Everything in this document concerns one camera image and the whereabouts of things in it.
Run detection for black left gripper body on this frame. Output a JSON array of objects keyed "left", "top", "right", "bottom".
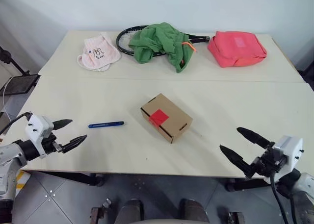
[{"left": 42, "top": 133, "right": 63, "bottom": 156}]

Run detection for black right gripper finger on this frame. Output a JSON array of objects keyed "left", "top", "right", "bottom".
[
  {"left": 219, "top": 145, "right": 253, "bottom": 179},
  {"left": 236, "top": 126, "right": 274, "bottom": 150}
]

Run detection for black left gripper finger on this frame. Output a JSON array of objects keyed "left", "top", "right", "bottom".
[
  {"left": 52, "top": 119, "right": 73, "bottom": 130},
  {"left": 60, "top": 134, "right": 88, "bottom": 154}
]

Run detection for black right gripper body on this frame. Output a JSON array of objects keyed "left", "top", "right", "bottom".
[{"left": 249, "top": 142, "right": 287, "bottom": 178}]

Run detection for blue utility knife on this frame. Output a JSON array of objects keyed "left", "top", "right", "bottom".
[{"left": 88, "top": 121, "right": 125, "bottom": 129}]

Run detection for brown cardboard box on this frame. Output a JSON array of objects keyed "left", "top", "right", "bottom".
[{"left": 140, "top": 93, "right": 193, "bottom": 145}]

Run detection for black stand with mesh tray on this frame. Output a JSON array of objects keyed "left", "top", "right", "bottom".
[{"left": 0, "top": 45, "right": 41, "bottom": 96}]

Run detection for dark rounded shape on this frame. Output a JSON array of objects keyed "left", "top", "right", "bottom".
[
  {"left": 120, "top": 199, "right": 144, "bottom": 222},
  {"left": 179, "top": 199, "right": 209, "bottom": 223}
]

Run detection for pink striped towel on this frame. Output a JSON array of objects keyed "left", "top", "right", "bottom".
[{"left": 77, "top": 32, "right": 122, "bottom": 73}]

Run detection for dark object beside table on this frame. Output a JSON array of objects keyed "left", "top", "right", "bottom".
[{"left": 297, "top": 59, "right": 314, "bottom": 89}]

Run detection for red tape seal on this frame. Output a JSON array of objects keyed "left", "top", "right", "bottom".
[{"left": 149, "top": 109, "right": 170, "bottom": 125}]

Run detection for coral pink fabric bag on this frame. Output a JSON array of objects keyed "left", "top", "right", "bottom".
[{"left": 207, "top": 30, "right": 268, "bottom": 68}]

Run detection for black tennis racket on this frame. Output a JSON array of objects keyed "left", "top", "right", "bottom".
[{"left": 115, "top": 25, "right": 210, "bottom": 56}]

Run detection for green crumpled garment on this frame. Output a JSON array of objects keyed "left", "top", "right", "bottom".
[{"left": 128, "top": 23, "right": 195, "bottom": 74}]

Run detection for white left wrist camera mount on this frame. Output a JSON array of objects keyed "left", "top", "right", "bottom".
[{"left": 24, "top": 115, "right": 54, "bottom": 159}]

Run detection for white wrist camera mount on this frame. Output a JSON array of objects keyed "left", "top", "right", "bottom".
[
  {"left": 24, "top": 115, "right": 54, "bottom": 159},
  {"left": 272, "top": 135, "right": 304, "bottom": 183}
]

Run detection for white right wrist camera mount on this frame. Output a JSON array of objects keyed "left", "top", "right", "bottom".
[{"left": 272, "top": 135, "right": 304, "bottom": 183}]

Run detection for black table leg frame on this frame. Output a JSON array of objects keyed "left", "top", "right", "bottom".
[
  {"left": 225, "top": 177, "right": 272, "bottom": 192},
  {"left": 36, "top": 171, "right": 106, "bottom": 187}
]

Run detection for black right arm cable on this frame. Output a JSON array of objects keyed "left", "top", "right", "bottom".
[{"left": 269, "top": 170, "right": 296, "bottom": 224}]

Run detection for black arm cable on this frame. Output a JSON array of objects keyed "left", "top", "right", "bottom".
[
  {"left": 269, "top": 170, "right": 296, "bottom": 224},
  {"left": 0, "top": 112, "right": 33, "bottom": 137}
]

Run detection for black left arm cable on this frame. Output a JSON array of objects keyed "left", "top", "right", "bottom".
[{"left": 0, "top": 112, "right": 33, "bottom": 137}]

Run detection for brown metal bracket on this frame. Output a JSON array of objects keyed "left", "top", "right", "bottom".
[
  {"left": 90, "top": 199, "right": 112, "bottom": 224},
  {"left": 227, "top": 211, "right": 246, "bottom": 224}
]

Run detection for thin white cable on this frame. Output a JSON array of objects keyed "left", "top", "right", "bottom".
[{"left": 1, "top": 76, "right": 13, "bottom": 120}]

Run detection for orange drawstring cord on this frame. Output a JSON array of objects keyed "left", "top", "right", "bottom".
[{"left": 182, "top": 41, "right": 198, "bottom": 54}]

